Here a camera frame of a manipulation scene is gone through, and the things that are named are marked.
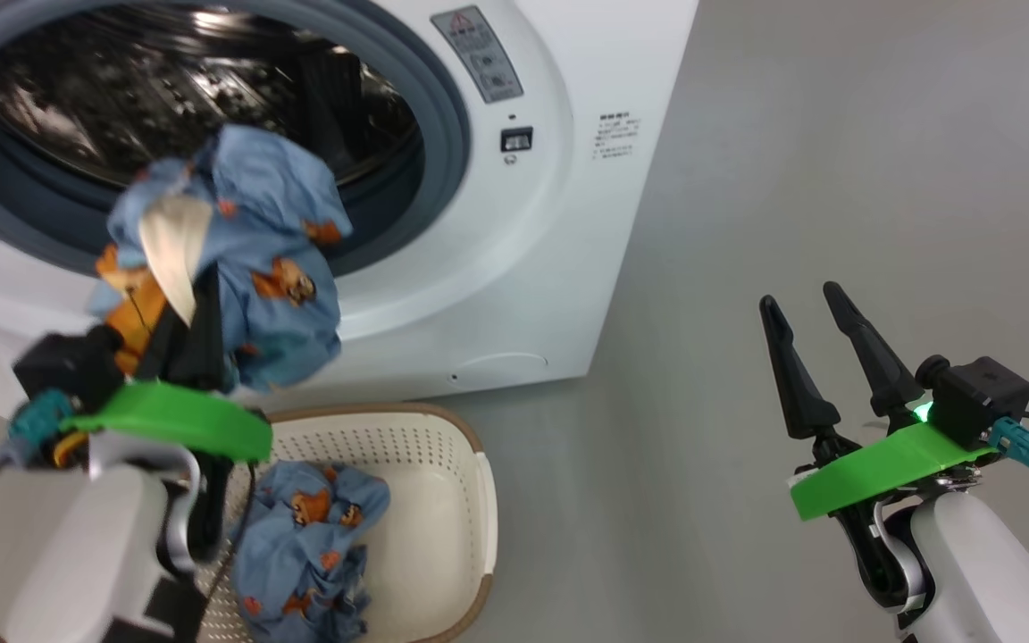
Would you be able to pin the blue bear-print garment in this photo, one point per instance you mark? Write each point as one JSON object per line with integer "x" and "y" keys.
{"x": 309, "y": 545}
{"x": 273, "y": 205}

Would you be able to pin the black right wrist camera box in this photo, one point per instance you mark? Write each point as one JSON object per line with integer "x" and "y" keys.
{"x": 983, "y": 397}

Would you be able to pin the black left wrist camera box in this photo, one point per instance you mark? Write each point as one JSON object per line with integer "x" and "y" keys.
{"x": 68, "y": 366}

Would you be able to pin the grey warning label sticker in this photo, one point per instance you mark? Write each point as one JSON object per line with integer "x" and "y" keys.
{"x": 477, "y": 54}

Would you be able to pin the white front-load washing machine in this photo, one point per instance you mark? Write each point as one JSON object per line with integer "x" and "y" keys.
{"x": 550, "y": 268}

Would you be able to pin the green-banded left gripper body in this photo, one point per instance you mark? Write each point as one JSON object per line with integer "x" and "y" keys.
{"x": 175, "y": 420}

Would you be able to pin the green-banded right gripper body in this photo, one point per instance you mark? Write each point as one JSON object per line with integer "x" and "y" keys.
{"x": 881, "y": 469}

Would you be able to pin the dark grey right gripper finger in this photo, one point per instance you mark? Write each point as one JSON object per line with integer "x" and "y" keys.
{"x": 881, "y": 375}
{"x": 800, "y": 393}

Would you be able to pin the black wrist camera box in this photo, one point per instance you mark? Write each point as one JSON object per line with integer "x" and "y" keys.
{"x": 68, "y": 366}
{"x": 983, "y": 397}

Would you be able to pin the teal left camera connector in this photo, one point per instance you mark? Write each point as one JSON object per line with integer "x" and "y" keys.
{"x": 37, "y": 420}

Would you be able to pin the cream perforated laundry basket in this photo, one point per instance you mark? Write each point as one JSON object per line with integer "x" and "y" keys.
{"x": 430, "y": 500}

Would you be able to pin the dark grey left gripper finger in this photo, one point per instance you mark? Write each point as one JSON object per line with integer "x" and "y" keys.
{"x": 162, "y": 353}
{"x": 204, "y": 344}

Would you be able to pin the round white filter cap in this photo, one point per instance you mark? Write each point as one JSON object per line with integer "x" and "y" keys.
{"x": 501, "y": 366}

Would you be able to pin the grey rubber door seal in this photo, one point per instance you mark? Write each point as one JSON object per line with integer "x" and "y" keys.
{"x": 443, "y": 134}

